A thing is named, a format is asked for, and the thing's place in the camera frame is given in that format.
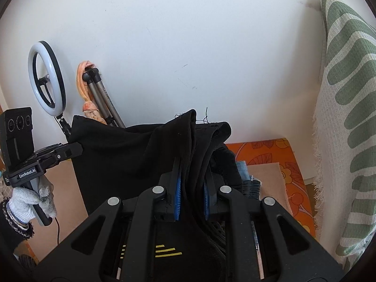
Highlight white ring light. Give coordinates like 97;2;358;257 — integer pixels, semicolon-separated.
28;40;67;116

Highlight orange floral mattress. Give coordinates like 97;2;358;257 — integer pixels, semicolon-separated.
225;137;317;239

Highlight folded black garment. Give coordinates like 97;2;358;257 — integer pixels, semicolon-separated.
209;149;262;201

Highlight folded grey tripod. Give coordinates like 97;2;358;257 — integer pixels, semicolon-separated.
82;67;127;129

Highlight folded blue jeans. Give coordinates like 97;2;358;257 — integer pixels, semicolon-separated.
235;160;262;183

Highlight person's left hand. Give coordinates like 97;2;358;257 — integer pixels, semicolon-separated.
8;178;58;227

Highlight peach bed sheet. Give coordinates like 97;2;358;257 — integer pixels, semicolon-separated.
28;161;294;260

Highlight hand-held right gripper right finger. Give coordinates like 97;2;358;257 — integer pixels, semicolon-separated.
202;167;345;282

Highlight black pants with yellow print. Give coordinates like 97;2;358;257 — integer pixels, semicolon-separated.
70;109;244;282

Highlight silver bracelets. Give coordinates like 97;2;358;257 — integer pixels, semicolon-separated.
2;202;33;232

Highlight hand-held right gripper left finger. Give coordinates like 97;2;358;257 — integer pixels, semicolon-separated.
35;156;184;282

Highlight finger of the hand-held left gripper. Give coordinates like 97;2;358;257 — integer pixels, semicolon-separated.
57;142;83;161

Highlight orange patterned scarf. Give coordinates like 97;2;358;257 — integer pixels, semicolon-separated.
77;61;105;124

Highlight green striped woven throw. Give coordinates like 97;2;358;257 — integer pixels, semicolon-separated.
312;0;376;271

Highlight person's left forearm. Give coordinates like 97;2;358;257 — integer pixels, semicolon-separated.
0;200;36;260

